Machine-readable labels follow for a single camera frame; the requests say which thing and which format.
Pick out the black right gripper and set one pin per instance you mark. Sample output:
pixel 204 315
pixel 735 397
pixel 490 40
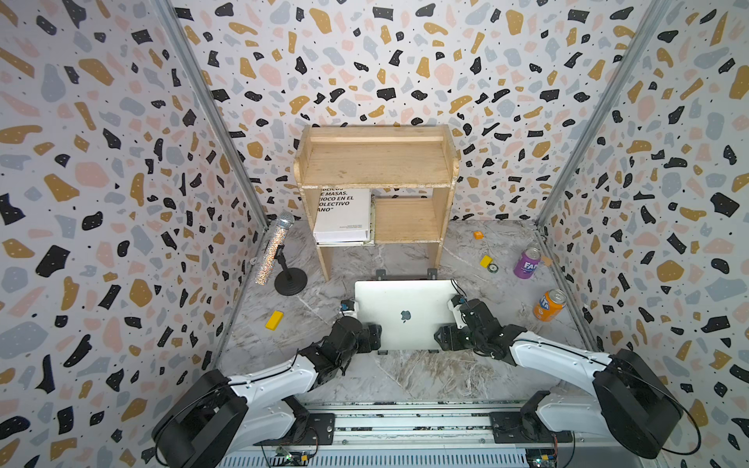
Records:
pixel 451 329

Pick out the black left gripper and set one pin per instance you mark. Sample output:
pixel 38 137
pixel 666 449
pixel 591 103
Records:
pixel 375 343

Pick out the silver laptop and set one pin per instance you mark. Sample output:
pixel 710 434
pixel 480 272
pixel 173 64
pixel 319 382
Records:
pixel 409 312

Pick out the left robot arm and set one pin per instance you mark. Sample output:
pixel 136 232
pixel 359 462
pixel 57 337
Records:
pixel 221 414

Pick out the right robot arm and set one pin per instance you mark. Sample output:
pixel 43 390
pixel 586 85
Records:
pixel 622 397

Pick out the black laptop stand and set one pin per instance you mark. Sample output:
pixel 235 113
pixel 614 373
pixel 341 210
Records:
pixel 383 275

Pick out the yellow wedge block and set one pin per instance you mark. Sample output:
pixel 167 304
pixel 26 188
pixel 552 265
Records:
pixel 485 261

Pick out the yellow flat block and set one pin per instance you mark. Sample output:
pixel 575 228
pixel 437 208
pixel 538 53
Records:
pixel 274 320

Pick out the purple grape soda can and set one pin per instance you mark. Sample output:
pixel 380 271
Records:
pixel 527 263

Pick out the glitter microphone on stand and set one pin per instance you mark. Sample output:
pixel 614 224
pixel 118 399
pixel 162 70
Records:
pixel 291 280

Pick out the white book on shelf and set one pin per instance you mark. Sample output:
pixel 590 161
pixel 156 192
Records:
pixel 343 216

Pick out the wooden shelf unit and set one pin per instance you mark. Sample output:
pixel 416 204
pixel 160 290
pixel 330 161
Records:
pixel 382 157

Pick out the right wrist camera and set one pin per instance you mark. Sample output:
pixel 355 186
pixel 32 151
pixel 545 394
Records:
pixel 455 304

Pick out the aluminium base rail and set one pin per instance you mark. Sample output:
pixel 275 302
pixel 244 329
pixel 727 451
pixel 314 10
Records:
pixel 431 434

